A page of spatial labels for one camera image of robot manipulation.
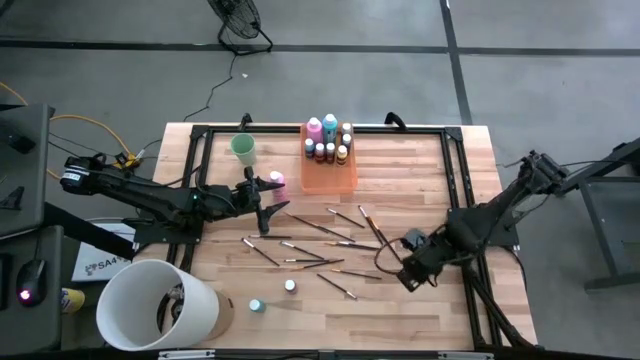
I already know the white printed box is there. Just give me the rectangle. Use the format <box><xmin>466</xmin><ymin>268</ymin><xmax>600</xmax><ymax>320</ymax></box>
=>
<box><xmin>71</xmin><ymin>222</ymin><xmax>140</xmax><ymax>283</ymax></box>

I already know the brown handle paintbrush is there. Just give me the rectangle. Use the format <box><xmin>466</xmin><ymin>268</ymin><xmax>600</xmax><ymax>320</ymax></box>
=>
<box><xmin>357</xmin><ymin>204</ymin><xmax>385</xmax><ymax>246</ymax></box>

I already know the long dark paintbrush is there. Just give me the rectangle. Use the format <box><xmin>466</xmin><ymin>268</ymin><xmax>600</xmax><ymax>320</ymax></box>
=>
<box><xmin>370</xmin><ymin>223</ymin><xmax>403</xmax><ymax>264</ymax></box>

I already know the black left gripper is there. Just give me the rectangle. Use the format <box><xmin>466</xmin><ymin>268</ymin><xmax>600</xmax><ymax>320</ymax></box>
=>
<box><xmin>219</xmin><ymin>166</ymin><xmax>292</xmax><ymax>236</ymax></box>

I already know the yellow extension cable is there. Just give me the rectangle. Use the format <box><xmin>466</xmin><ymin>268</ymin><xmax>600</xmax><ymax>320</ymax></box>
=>
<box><xmin>0</xmin><ymin>81</ymin><xmax>135</xmax><ymax>185</ymax></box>

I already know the black computer mouse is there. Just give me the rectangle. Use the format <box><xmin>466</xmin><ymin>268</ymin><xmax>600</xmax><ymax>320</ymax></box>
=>
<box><xmin>14</xmin><ymin>258</ymin><xmax>49</xmax><ymax>309</ymax></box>

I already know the orange translucent plastic tray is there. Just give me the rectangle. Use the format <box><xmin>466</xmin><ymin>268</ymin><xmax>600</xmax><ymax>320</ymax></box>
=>
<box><xmin>298</xmin><ymin>122</ymin><xmax>360</xmax><ymax>195</ymax></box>

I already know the black floor fan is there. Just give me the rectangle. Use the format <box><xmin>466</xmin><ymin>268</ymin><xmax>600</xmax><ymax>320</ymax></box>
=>
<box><xmin>206</xmin><ymin>0</ymin><xmax>275</xmax><ymax>57</ymax></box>

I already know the pale green ribbed cup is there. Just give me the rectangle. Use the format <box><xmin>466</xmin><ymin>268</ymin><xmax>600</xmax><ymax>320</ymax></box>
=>
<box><xmin>230</xmin><ymin>132</ymin><xmax>258</xmax><ymax>167</ymax></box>

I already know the thin paintbrush silver ferrule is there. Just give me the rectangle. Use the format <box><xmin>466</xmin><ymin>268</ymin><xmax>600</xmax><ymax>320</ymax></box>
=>
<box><xmin>326</xmin><ymin>207</ymin><xmax>367</xmax><ymax>230</ymax></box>

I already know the black side table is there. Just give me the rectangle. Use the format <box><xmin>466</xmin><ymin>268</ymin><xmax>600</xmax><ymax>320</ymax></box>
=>
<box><xmin>551</xmin><ymin>135</ymin><xmax>640</xmax><ymax>292</ymax></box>

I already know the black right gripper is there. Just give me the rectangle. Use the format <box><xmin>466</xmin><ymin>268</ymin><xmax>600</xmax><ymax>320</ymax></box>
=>
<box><xmin>397</xmin><ymin>242</ymin><xmax>446</xmax><ymax>294</ymax></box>

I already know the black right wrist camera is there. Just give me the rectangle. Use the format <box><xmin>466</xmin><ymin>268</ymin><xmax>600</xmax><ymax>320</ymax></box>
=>
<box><xmin>402</xmin><ymin>228</ymin><xmax>430</xmax><ymax>252</ymax></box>

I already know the black diagonal strut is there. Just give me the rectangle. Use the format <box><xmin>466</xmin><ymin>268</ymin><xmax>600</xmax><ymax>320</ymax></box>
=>
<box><xmin>43</xmin><ymin>201</ymin><xmax>137</xmax><ymax>262</ymax></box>

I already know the silver aluminium bar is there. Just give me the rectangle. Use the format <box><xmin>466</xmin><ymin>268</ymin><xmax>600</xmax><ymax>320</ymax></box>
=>
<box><xmin>158</xmin><ymin>349</ymin><xmax>217</xmax><ymax>360</ymax></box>
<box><xmin>438</xmin><ymin>351</ymin><xmax>495</xmax><ymax>360</ymax></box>

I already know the black floor cable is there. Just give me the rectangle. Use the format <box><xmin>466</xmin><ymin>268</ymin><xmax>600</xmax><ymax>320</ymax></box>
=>
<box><xmin>48</xmin><ymin>131</ymin><xmax>124</xmax><ymax>160</ymax></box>

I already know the black aluminium table frame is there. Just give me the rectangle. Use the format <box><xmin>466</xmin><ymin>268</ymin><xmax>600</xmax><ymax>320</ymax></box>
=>
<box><xmin>164</xmin><ymin>122</ymin><xmax>540</xmax><ymax>360</ymax></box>

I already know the large teal paint bottle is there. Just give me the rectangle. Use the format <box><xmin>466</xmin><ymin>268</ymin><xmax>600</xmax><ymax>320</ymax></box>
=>
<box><xmin>321</xmin><ymin>113</ymin><xmax>339</xmax><ymax>145</ymax></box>

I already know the dark grey desk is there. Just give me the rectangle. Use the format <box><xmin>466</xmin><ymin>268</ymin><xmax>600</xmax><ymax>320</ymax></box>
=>
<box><xmin>0</xmin><ymin>224</ymin><xmax>65</xmax><ymax>354</ymax></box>

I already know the black fan cable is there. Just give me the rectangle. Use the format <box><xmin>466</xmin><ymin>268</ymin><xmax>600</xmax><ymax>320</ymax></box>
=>
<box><xmin>182</xmin><ymin>52</ymin><xmax>237</xmax><ymax>124</ymax></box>

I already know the yellow power plug block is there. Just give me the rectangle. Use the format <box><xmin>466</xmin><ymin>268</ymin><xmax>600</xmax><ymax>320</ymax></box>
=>
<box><xmin>112</xmin><ymin>151</ymin><xmax>140</xmax><ymax>171</ymax></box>

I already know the yellow can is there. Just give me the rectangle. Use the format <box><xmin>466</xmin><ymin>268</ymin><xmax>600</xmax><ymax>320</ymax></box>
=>
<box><xmin>60</xmin><ymin>287</ymin><xmax>87</xmax><ymax>315</ymax></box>

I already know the large pink paint bottle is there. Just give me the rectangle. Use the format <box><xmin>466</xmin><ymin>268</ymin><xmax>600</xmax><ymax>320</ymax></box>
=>
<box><xmin>268</xmin><ymin>169</ymin><xmax>289</xmax><ymax>202</ymax></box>
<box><xmin>305</xmin><ymin>116</ymin><xmax>324</xmax><ymax>146</ymax></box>

